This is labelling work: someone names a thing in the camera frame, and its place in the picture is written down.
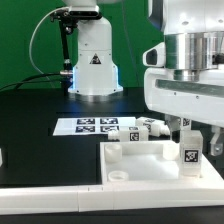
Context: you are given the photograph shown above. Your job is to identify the black cables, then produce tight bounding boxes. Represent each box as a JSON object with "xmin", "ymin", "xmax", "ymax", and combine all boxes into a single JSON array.
[{"xmin": 0, "ymin": 72, "xmax": 73, "ymax": 94}]

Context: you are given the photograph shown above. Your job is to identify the grey cable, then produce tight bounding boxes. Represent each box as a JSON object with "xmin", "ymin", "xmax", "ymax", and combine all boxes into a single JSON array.
[{"xmin": 28, "ymin": 8, "xmax": 73, "ymax": 78}]

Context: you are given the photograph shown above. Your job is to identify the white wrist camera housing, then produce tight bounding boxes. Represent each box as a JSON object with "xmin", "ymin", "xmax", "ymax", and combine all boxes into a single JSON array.
[{"xmin": 143, "ymin": 42, "xmax": 166, "ymax": 67}]

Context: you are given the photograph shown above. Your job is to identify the black camera on stand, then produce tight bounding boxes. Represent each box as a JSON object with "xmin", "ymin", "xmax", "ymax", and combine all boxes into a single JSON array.
[{"xmin": 50, "ymin": 9, "xmax": 102, "ymax": 95}]

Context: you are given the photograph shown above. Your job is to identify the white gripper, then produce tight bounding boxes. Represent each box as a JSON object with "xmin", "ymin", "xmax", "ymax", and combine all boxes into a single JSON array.
[{"xmin": 144, "ymin": 68, "xmax": 224, "ymax": 156}]

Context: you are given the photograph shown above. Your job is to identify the white square table top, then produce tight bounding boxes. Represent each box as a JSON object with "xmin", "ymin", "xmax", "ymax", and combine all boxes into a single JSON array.
[{"xmin": 100, "ymin": 140, "xmax": 224, "ymax": 187}]

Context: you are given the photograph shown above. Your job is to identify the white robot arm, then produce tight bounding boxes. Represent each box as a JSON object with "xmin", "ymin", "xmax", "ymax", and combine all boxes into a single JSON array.
[{"xmin": 62, "ymin": 0, "xmax": 224, "ymax": 156}]

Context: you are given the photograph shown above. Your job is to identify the white L-shaped fixture frame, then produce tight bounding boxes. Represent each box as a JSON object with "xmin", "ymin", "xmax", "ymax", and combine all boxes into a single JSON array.
[{"xmin": 0, "ymin": 142, "xmax": 224, "ymax": 216}]

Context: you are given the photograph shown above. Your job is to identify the sheet with marker tags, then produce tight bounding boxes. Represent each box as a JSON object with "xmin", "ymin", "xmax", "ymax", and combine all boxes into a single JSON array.
[{"xmin": 53, "ymin": 117, "xmax": 136, "ymax": 136}]

